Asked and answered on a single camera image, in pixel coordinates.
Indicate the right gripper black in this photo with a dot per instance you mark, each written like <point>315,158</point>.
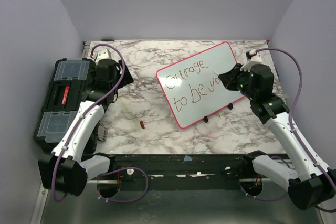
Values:
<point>229,78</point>

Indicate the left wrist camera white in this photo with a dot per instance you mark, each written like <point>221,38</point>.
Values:
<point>101,55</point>

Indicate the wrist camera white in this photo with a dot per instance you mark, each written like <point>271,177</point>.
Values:
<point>253,58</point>
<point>101,55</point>

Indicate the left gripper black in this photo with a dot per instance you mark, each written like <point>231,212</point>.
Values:
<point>126,80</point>

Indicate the whiteboard with pink frame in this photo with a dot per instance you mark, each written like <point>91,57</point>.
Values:
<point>191,88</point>

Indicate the dark red marker cap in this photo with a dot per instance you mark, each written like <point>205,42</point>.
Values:
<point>142,124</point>

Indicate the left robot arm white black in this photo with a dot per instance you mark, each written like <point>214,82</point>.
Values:
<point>74,161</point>

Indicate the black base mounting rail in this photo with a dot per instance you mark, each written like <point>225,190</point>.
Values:
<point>136,172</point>

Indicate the black toolbox with clear lids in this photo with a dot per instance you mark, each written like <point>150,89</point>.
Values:
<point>69,80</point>

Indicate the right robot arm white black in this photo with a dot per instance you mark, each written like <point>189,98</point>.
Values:
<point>311,181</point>

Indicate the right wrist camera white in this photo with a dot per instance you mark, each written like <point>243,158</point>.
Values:
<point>253,58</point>

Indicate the black whiteboard stand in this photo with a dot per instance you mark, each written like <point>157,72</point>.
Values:
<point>230,106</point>

